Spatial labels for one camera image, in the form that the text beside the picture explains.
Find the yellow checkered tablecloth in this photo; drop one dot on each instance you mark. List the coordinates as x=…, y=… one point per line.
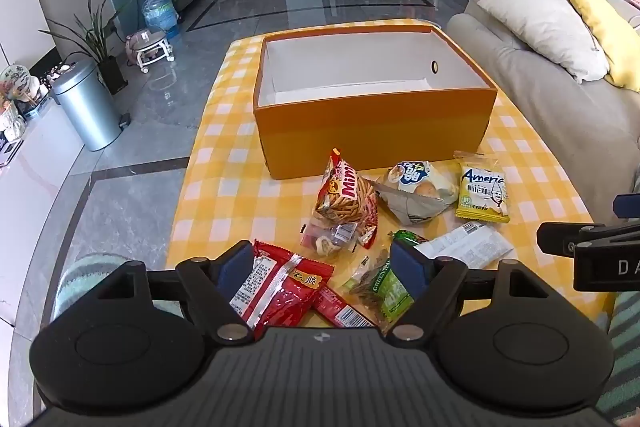
x=235, y=187

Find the green pea packet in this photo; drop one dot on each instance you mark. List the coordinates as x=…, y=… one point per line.
x=385, y=294

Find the long red bar packet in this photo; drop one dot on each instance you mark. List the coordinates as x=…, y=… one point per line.
x=340, y=309

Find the white packet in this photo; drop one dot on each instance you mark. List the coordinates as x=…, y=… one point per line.
x=467, y=244

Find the silver trash can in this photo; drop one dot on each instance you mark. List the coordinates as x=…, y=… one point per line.
x=87, y=107

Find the yellow pillow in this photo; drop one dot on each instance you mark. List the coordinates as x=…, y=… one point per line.
x=600, y=22

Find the blue water jug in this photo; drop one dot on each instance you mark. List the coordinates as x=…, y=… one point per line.
x=160, y=12

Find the yellow green snack packet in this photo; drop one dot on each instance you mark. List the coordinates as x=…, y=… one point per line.
x=482, y=192

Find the green tube packet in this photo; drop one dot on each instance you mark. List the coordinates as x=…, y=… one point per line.
x=410, y=237

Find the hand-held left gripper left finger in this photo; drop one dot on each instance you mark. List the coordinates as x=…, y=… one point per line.
x=235, y=267

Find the orange cardboard box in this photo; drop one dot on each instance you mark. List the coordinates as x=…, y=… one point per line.
x=375, y=127

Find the teal striped cloth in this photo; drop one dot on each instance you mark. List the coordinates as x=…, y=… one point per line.
x=95, y=277
x=622, y=347

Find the beige sofa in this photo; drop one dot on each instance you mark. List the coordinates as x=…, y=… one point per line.
x=540, y=102

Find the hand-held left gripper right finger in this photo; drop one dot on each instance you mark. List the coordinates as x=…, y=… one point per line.
x=405, y=264

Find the white pillow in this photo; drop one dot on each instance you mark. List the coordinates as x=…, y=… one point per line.
x=545, y=27

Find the bun packet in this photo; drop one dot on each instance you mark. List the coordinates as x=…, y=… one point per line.
x=420, y=192

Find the small white stool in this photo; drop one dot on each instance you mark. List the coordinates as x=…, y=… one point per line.
x=150, y=49

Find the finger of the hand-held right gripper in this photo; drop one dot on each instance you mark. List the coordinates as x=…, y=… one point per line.
x=629, y=206
x=560, y=238

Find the stick snack bag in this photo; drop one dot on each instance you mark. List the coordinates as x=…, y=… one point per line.
x=345, y=197

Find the wide red snack packet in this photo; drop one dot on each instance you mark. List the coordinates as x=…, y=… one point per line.
x=277, y=292

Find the long leaf potted plant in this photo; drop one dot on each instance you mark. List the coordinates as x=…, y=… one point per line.
x=100, y=42

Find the round hand fan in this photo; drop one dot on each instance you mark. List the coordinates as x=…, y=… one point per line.
x=15, y=82

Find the small clear snack packet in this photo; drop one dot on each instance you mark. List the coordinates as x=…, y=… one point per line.
x=327, y=239

